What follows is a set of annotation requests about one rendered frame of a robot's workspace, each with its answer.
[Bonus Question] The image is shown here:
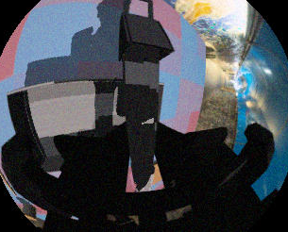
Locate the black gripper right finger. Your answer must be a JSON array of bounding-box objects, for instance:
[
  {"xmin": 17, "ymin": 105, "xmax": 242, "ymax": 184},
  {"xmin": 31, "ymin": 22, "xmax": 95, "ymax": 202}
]
[{"xmin": 154, "ymin": 121, "xmax": 228, "ymax": 188}]

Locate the grey cylinder with orange top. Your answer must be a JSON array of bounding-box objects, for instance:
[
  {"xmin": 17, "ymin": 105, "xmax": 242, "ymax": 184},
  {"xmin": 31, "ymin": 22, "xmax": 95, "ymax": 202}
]
[{"xmin": 22, "ymin": 203, "xmax": 37, "ymax": 221}]

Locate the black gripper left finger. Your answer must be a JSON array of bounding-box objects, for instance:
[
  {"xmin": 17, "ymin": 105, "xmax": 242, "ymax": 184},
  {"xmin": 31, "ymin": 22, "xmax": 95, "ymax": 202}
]
[{"xmin": 53, "ymin": 121, "xmax": 129, "ymax": 192}]

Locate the wooden board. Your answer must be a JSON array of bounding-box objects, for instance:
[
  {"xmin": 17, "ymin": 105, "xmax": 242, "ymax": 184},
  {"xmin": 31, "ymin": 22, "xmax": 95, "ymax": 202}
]
[{"xmin": 152, "ymin": 161, "xmax": 162, "ymax": 185}]

